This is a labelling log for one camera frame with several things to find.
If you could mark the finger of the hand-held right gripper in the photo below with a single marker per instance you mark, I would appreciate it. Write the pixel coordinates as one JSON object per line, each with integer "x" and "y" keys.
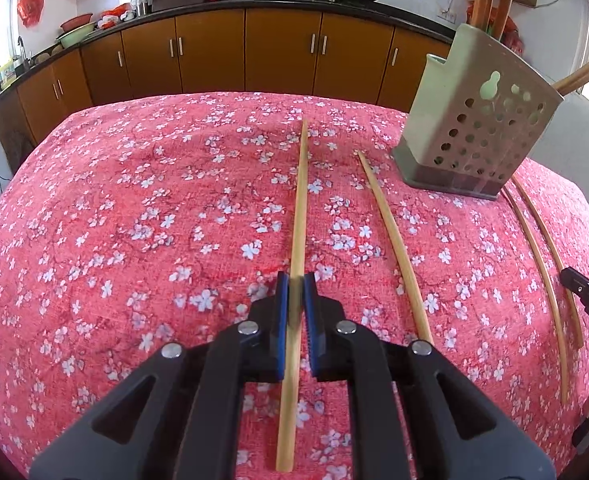
{"x": 574, "y": 282}

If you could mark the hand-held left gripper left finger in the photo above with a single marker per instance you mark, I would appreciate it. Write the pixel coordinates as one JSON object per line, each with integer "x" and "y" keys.
{"x": 282, "y": 325}

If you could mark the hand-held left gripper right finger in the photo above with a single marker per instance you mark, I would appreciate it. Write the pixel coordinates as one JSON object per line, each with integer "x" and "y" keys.
{"x": 308, "y": 320}

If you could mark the perforated beige utensil holder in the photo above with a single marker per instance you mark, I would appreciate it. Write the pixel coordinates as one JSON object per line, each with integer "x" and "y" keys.
{"x": 474, "y": 135}

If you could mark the red floral tablecloth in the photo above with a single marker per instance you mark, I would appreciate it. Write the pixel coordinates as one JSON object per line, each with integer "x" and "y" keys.
{"x": 149, "y": 260}

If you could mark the crumpled red plastic bag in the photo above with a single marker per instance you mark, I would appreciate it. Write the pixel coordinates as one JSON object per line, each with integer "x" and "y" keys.
{"x": 513, "y": 35}

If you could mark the wooden base cabinets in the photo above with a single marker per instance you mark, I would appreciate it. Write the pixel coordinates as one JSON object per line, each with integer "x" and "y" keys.
{"x": 274, "y": 55}

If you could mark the red and white plastic bag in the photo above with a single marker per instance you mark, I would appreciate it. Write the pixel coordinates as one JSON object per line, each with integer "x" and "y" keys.
{"x": 114, "y": 15}

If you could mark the green plastic basin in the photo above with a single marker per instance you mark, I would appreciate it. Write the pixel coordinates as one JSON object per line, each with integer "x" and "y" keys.
{"x": 77, "y": 37}

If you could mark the red plastic basin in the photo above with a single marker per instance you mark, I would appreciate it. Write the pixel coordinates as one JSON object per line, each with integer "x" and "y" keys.
{"x": 77, "y": 22}

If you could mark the yellow detergent bottle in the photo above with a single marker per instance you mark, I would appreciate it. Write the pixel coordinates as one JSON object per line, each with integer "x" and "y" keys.
{"x": 7, "y": 74}

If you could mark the metal sink faucet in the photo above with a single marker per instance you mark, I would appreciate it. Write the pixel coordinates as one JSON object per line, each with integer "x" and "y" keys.
{"x": 23, "y": 52}

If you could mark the red plastic bag on hook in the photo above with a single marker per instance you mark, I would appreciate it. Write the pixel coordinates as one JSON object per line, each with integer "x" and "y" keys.
{"x": 31, "y": 6}

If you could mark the white wall socket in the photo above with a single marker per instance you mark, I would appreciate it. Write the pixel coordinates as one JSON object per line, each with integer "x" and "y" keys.
{"x": 444, "y": 14}

